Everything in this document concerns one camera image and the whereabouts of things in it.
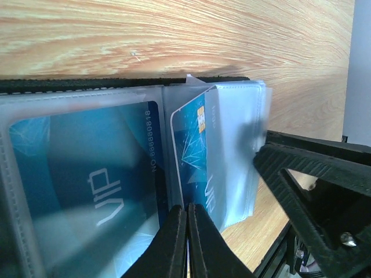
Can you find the blue card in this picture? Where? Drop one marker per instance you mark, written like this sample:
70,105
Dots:
188,130
90,180

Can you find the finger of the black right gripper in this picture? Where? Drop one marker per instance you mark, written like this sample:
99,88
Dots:
324,188

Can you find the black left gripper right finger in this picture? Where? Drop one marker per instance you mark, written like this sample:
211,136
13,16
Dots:
210,255

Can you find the black cage frame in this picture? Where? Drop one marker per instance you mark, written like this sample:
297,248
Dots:
280,252

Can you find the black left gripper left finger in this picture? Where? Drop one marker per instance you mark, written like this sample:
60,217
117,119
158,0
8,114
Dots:
166,256

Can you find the black leather card holder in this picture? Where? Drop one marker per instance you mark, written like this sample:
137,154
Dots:
237,110

